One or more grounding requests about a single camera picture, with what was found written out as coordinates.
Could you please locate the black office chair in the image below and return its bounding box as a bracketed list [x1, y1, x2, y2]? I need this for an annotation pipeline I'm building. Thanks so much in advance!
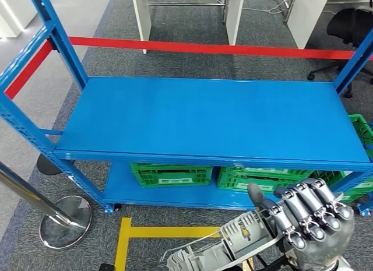
[307, 6, 373, 99]

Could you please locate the long red barrier belt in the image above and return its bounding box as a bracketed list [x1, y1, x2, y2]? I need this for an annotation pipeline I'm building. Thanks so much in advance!
[68, 36, 373, 62]

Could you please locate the green open plastic crate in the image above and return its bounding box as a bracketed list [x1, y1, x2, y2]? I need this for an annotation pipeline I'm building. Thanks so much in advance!
[310, 114, 373, 189]

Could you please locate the silver plastic wheel hubcap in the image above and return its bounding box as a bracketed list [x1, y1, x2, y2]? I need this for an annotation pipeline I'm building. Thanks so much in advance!
[159, 209, 288, 271]

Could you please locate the blue metal shelf rack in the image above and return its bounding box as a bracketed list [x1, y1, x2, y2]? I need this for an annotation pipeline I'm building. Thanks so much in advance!
[0, 0, 373, 217]
[358, 120, 373, 218]

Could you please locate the black stanchion post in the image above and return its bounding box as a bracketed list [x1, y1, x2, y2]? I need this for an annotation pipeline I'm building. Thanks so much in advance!
[37, 153, 76, 177]

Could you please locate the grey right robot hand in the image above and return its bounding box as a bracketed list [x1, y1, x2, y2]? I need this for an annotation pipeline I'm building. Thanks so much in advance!
[248, 178, 356, 271]

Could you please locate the chrome stanchion post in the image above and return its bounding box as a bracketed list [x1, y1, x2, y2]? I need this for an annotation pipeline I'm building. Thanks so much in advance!
[0, 161, 93, 250]

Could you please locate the yellow floor tape square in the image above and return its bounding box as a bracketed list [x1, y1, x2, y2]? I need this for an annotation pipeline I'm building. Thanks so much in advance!
[114, 217, 254, 271]

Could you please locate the green folded plastic crate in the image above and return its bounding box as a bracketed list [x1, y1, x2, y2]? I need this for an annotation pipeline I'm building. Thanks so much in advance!
[339, 178, 373, 205]
[217, 167, 315, 193]
[130, 163, 214, 188]

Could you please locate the white office desk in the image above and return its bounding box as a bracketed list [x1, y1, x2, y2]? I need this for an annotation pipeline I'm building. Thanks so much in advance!
[273, 0, 373, 50]
[131, 0, 246, 55]

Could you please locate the short red barrier belt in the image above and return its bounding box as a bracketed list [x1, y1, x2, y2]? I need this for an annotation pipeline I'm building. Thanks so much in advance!
[4, 40, 54, 101]

